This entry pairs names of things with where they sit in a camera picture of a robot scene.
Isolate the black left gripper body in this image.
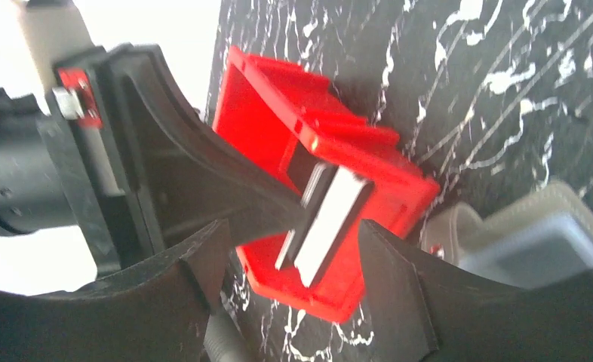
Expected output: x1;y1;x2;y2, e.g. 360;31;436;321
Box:
0;47;167;277

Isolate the red plastic bin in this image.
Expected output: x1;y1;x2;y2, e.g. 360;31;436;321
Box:
213;47;440;323

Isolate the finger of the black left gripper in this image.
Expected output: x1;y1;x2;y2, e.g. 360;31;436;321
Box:
106;44;306;246

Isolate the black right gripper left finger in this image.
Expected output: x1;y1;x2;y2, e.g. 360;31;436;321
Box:
0;219;230;361

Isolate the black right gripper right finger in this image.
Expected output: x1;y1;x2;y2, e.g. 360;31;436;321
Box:
358;219;593;361

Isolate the stack of credit cards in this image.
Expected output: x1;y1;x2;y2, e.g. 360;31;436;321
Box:
274;161;374;287

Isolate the grey leather card holder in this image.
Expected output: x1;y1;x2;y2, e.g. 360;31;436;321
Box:
420;180;593;289

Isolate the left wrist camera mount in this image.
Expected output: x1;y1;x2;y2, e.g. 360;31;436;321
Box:
14;1;94;94

